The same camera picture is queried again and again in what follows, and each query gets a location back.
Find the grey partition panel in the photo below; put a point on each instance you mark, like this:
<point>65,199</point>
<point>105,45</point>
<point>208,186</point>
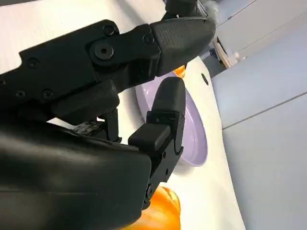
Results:
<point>275,167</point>
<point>263,83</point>

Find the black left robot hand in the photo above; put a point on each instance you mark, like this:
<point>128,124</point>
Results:
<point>182,8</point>

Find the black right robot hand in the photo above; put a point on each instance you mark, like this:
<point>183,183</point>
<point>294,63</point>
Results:
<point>60,167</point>

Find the orange white toy bread roll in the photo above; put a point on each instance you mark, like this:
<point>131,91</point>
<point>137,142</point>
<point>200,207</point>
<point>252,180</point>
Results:
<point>165,210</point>
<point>180,72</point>

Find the lilac plate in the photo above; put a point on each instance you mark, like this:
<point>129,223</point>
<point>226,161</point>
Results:
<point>194,134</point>

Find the beige wooden board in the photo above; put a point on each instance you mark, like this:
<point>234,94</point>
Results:
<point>226,55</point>

